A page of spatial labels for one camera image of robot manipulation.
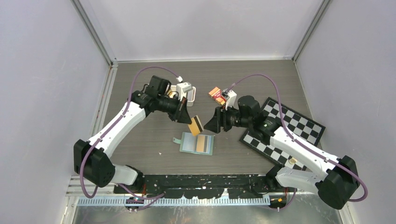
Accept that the mint green card holder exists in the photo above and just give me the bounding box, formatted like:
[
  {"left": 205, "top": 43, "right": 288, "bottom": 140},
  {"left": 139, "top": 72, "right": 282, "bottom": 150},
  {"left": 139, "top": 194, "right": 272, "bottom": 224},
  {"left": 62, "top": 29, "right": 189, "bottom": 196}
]
[{"left": 173, "top": 132, "right": 214, "bottom": 155}]

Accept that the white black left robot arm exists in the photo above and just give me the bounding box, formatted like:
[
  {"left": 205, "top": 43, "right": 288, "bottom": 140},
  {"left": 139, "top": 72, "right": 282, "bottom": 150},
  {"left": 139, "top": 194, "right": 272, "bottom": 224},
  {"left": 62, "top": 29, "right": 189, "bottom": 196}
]
[{"left": 73, "top": 76, "right": 193, "bottom": 193}]

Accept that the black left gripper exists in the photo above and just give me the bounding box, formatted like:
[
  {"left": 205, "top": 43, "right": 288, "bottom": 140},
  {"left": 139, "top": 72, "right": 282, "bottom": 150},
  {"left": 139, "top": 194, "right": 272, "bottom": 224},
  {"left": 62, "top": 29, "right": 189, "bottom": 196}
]
[{"left": 157, "top": 94, "right": 192, "bottom": 124}]

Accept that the black white chessboard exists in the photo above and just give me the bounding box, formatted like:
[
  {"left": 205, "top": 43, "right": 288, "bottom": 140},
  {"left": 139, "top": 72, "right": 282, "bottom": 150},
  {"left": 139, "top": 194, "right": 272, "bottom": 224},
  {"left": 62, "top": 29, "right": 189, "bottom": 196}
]
[{"left": 240, "top": 97, "right": 325, "bottom": 171}]

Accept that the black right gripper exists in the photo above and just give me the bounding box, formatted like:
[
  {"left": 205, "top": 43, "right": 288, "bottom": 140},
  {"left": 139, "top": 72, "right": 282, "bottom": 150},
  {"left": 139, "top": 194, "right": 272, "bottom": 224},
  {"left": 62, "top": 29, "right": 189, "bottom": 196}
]
[{"left": 204, "top": 103, "right": 252, "bottom": 133}]

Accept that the red orange small box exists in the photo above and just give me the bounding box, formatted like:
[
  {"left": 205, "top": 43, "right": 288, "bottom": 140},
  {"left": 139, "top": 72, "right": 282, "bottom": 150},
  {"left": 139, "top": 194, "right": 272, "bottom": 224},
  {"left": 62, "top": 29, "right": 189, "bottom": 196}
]
[{"left": 208, "top": 86, "right": 228, "bottom": 105}]

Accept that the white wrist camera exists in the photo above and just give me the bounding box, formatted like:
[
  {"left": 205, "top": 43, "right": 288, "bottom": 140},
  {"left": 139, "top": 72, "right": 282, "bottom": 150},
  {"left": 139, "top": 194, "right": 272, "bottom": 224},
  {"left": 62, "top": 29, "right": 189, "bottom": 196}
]
[
  {"left": 176, "top": 76, "right": 193, "bottom": 101},
  {"left": 221, "top": 88, "right": 237, "bottom": 111}
]

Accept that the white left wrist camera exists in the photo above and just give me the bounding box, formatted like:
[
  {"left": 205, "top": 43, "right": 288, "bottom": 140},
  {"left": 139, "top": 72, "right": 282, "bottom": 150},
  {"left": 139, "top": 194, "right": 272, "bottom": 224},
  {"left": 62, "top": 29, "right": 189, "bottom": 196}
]
[{"left": 176, "top": 76, "right": 193, "bottom": 101}]

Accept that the gold black stripe credit card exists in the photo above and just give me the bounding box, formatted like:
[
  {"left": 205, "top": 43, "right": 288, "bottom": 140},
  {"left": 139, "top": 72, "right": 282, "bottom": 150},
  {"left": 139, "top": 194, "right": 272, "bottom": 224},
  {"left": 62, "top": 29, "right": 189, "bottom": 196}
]
[{"left": 188, "top": 115, "right": 204, "bottom": 136}]

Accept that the aluminium frame rail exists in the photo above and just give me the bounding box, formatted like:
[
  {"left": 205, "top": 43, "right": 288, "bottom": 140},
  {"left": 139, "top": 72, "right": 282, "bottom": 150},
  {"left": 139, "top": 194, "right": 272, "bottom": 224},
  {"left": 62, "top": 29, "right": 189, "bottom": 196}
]
[{"left": 65, "top": 173, "right": 347, "bottom": 208}]

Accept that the white rectangular plastic tray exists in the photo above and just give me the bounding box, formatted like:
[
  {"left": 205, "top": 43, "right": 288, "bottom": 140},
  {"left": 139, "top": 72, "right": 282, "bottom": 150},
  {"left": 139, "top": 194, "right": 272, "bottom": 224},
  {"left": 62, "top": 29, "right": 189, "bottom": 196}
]
[{"left": 167, "top": 84, "right": 196, "bottom": 107}]

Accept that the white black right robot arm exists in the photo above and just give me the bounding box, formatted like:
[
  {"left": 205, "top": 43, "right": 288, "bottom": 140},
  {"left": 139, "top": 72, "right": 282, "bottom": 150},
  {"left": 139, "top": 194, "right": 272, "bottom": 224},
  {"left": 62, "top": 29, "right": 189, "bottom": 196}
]
[{"left": 204, "top": 95, "right": 360, "bottom": 210}]

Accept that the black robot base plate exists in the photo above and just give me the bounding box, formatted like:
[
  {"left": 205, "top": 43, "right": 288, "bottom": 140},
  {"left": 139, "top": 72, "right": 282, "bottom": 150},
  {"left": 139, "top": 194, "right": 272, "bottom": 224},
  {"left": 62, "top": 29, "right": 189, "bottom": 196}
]
[{"left": 113, "top": 174, "right": 286, "bottom": 199}]

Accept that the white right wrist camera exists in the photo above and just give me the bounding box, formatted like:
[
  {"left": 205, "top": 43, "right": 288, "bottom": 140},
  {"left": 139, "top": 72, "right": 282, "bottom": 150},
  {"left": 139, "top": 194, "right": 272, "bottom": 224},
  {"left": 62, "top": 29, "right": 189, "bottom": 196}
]
[{"left": 221, "top": 88, "right": 237, "bottom": 111}]

